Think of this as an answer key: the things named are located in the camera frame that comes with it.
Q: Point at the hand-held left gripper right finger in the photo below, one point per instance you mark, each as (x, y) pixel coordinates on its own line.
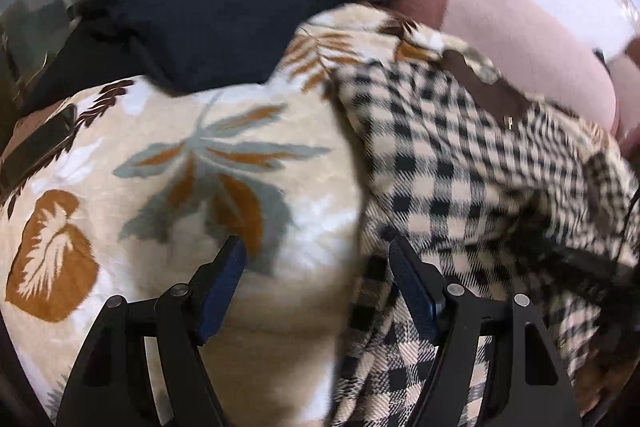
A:
(416, 294)

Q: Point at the small pink cushion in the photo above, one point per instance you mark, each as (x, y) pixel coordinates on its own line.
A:
(627, 97)

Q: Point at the black and beige checked coat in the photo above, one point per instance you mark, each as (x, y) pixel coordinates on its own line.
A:
(450, 167)

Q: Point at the leaf print fleece blanket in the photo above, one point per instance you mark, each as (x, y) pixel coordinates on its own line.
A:
(240, 207)

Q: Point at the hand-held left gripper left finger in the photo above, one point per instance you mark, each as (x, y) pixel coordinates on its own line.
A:
(224, 292)

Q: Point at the large pink cushion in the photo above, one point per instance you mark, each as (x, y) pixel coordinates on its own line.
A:
(520, 32)

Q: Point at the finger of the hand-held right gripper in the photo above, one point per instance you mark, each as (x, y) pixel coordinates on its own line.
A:
(565, 259)

